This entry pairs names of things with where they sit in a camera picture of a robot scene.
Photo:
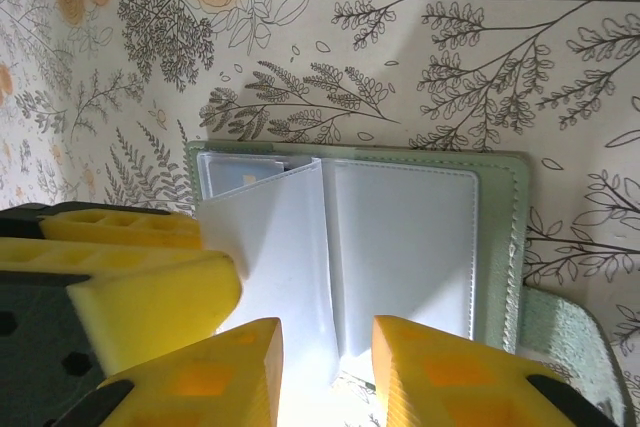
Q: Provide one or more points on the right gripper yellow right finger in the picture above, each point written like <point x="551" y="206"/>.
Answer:
<point x="450" y="387"/>

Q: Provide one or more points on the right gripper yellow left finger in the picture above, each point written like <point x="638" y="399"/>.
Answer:
<point x="210" y="387"/>

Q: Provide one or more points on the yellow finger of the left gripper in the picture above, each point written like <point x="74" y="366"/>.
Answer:
<point x="160" y="307"/>
<point x="125" y="229"/>

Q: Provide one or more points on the light blue credit card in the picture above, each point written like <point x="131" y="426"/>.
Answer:
<point x="225" y="177"/>

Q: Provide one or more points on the green card holder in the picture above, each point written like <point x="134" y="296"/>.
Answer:
<point x="500" y="247"/>

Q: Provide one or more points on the floral table cover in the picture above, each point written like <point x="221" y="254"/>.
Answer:
<point x="450" y="72"/>

